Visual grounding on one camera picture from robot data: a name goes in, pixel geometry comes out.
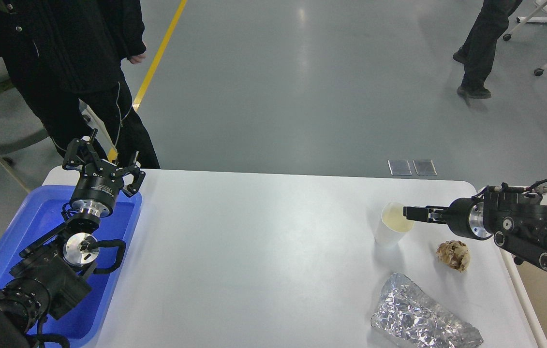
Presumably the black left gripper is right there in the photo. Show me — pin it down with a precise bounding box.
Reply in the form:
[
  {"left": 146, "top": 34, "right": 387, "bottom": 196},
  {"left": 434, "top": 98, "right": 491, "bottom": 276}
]
[{"left": 62, "top": 129, "right": 146, "bottom": 218}]

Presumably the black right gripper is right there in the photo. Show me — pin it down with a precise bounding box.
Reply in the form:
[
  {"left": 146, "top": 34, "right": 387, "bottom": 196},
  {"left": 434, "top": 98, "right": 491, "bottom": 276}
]
[{"left": 403, "top": 198, "right": 492, "bottom": 241}]

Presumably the white paper cup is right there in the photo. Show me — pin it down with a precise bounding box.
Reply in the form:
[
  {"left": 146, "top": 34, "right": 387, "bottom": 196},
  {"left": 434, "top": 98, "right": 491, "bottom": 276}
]
[{"left": 373, "top": 201, "right": 415, "bottom": 247}]

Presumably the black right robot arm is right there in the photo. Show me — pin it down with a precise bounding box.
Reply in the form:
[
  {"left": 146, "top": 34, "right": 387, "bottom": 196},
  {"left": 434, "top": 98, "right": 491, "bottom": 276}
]
[{"left": 403, "top": 178, "right": 547, "bottom": 272}]

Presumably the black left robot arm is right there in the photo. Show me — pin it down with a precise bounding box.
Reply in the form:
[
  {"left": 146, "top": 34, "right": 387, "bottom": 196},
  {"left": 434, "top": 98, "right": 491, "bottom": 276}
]
[{"left": 0, "top": 130, "right": 146, "bottom": 348}]

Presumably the person's left hand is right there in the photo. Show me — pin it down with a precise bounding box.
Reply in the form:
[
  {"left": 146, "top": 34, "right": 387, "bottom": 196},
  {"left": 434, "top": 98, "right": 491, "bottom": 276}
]
[{"left": 127, "top": 52, "right": 147, "bottom": 65}]

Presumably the right metal floor plate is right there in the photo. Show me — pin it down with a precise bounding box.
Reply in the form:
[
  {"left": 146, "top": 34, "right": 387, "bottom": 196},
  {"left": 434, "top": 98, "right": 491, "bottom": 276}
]
[{"left": 413, "top": 159, "right": 438, "bottom": 176}]

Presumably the metal floor plate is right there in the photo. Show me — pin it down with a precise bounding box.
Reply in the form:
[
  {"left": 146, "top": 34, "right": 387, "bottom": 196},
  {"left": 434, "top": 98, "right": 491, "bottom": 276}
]
[
  {"left": 413, "top": 159, "right": 438, "bottom": 176},
  {"left": 387, "top": 160, "right": 413, "bottom": 176}
]

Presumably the left metal floor plate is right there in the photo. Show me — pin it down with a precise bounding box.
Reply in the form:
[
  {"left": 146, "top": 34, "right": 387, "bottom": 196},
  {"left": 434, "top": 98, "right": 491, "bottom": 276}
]
[{"left": 387, "top": 160, "right": 413, "bottom": 176}]

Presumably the crumpled brown paper ball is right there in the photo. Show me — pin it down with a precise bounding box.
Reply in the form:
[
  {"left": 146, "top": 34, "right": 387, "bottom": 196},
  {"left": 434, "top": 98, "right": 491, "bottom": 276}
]
[{"left": 435, "top": 240, "right": 471, "bottom": 273}]

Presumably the crumpled silver foil bag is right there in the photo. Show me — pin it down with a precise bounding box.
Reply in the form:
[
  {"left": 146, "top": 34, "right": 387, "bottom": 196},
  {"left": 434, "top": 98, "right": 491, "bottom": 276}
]
[{"left": 370, "top": 273, "right": 484, "bottom": 348}]

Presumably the grey office chair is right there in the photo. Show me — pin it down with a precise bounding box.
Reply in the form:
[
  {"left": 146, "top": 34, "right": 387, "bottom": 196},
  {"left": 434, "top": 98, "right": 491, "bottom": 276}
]
[{"left": 0, "top": 58, "right": 48, "bottom": 192}]

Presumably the person in black clothes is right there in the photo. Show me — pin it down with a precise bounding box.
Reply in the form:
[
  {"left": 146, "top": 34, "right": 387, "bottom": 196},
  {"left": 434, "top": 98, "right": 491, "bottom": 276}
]
[{"left": 0, "top": 0, "right": 160, "bottom": 169}]

